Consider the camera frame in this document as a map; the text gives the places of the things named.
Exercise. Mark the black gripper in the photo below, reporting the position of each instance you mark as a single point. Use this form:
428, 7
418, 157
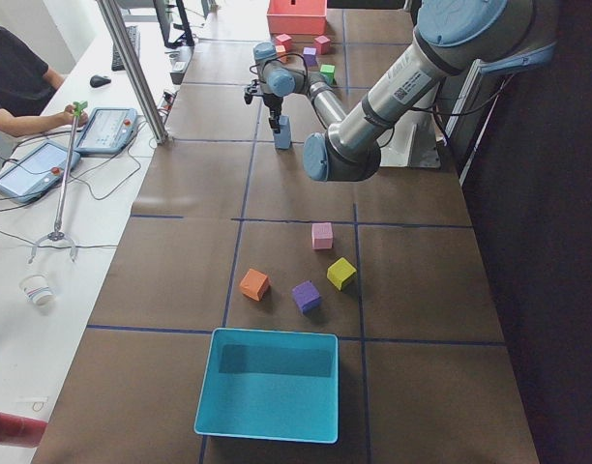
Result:
274, 101

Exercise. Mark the light blue foam block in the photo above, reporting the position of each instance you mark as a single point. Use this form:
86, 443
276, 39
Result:
284, 126
282, 140

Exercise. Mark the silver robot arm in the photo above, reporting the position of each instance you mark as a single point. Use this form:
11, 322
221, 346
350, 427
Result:
508, 36

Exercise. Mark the person's hand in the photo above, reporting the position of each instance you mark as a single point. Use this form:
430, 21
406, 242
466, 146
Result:
78, 116

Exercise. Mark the orange foam block right side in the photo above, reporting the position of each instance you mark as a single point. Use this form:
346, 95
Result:
282, 53

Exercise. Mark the purple foam block right side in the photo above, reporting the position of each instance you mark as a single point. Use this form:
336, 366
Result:
310, 56

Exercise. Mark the purple foam block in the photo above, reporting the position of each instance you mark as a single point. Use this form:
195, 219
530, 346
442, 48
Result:
306, 296
310, 56

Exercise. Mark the green foam block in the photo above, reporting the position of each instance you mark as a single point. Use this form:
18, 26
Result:
328, 72

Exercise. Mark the red foam block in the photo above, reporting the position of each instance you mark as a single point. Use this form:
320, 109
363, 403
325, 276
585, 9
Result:
284, 40

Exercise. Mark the dark pink foam block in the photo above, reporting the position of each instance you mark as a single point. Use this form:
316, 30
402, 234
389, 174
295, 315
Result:
322, 44

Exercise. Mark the black monitor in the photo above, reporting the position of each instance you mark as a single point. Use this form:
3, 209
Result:
174, 24

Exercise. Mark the light pink foam block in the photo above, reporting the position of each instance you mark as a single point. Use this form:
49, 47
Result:
322, 236

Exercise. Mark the teach pendant far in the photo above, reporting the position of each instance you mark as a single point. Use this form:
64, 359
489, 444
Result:
107, 132

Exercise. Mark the teach pendant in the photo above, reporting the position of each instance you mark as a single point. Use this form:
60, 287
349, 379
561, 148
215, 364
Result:
37, 173
107, 132

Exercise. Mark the yellow foam block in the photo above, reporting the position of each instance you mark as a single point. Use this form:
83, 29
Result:
341, 273

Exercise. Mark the black computer mouse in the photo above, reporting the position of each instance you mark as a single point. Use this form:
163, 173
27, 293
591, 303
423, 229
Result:
97, 81

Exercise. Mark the purple foam block left side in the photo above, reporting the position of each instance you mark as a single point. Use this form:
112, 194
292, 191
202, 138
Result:
306, 296

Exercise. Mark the teach pendant near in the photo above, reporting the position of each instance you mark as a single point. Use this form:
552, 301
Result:
37, 173

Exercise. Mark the person in black shirt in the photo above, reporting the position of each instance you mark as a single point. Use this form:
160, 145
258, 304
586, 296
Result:
27, 84

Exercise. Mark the teal plastic bin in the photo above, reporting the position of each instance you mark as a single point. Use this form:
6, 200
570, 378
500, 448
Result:
271, 385

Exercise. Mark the paper cup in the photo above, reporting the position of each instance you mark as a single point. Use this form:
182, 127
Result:
36, 289

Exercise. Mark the red bottle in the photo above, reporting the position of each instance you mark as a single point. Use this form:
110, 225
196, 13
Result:
20, 431

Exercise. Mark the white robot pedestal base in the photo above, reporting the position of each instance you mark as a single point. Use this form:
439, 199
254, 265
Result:
411, 143

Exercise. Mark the aluminium frame post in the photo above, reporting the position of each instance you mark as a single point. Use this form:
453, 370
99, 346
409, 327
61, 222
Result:
117, 30

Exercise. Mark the green handled reacher grabber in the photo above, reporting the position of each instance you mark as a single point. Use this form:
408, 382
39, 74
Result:
57, 234

